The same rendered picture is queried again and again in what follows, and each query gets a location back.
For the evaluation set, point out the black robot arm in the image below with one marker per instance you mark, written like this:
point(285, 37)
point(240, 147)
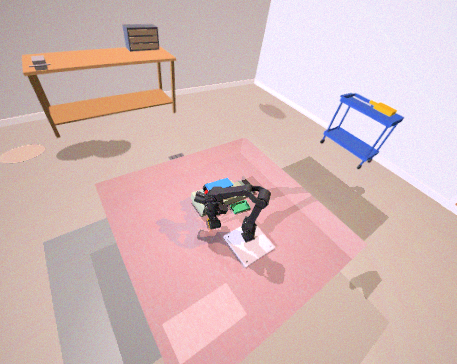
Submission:
point(215, 197)

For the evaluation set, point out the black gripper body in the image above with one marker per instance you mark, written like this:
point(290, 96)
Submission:
point(215, 222)

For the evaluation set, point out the green tray floor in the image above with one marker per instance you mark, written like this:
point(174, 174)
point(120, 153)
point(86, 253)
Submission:
point(240, 206)

